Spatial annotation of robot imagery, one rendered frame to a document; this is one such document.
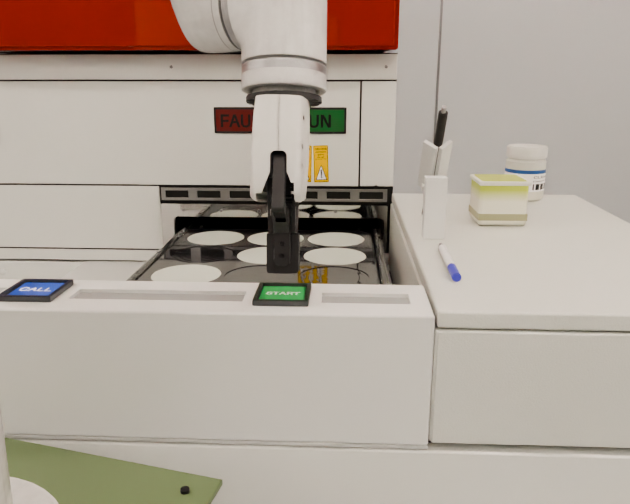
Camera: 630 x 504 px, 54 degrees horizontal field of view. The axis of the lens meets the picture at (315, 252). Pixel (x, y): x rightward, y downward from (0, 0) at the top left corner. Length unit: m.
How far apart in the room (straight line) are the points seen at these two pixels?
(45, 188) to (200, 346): 0.77
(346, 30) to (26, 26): 0.56
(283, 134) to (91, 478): 0.36
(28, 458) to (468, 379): 0.43
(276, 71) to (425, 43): 2.11
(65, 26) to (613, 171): 2.28
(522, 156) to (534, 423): 0.60
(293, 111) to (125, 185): 0.73
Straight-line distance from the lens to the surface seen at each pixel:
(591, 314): 0.64
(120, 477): 0.62
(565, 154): 2.84
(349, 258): 0.99
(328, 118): 1.18
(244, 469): 0.69
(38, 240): 1.37
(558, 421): 0.68
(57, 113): 1.30
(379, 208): 1.19
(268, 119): 0.58
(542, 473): 0.71
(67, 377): 0.68
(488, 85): 2.73
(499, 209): 0.95
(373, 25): 1.13
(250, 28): 0.62
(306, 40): 0.61
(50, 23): 1.25
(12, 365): 0.70
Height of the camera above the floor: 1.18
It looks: 16 degrees down
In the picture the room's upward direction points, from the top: straight up
